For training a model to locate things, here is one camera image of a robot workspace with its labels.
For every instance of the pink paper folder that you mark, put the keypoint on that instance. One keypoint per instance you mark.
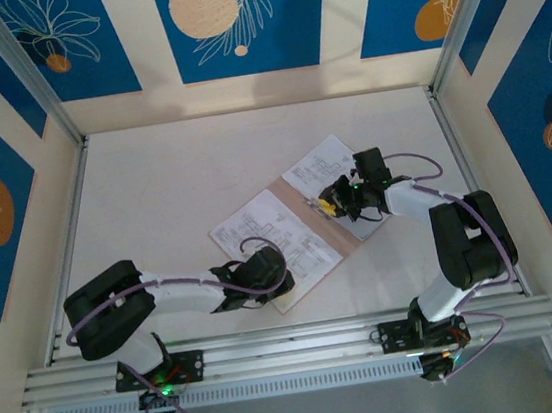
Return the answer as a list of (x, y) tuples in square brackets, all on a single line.
[(331, 230)]

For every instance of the white printed drawing sheet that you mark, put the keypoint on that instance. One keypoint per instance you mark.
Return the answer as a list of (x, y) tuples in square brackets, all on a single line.
[(252, 219), (312, 172)]

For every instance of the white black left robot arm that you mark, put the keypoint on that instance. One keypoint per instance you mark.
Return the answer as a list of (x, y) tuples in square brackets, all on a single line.
[(181, 298)]

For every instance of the black left controller box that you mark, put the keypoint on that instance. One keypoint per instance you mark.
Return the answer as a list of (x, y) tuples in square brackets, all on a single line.
[(156, 402)]

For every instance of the black controller box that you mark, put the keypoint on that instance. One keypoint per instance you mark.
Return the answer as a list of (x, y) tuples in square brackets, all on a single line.
[(156, 402), (437, 367)]

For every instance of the black right controller box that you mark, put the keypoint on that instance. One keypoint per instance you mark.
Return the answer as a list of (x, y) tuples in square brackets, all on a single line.
[(437, 367)]

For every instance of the aluminium front frame rail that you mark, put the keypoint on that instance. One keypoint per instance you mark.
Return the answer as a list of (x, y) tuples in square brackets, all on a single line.
[(298, 345)]

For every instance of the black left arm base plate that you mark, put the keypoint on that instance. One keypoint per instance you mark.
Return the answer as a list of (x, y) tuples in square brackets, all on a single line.
[(191, 365)]

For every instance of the aluminium side rail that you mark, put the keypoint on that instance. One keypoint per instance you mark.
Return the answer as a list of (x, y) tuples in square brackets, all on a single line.
[(466, 153), (72, 206)]

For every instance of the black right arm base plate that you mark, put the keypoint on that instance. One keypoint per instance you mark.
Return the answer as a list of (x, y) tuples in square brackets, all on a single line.
[(395, 335)]

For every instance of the aluminium corner post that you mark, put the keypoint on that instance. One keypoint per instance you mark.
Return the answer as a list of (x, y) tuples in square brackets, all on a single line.
[(455, 28), (34, 85)]

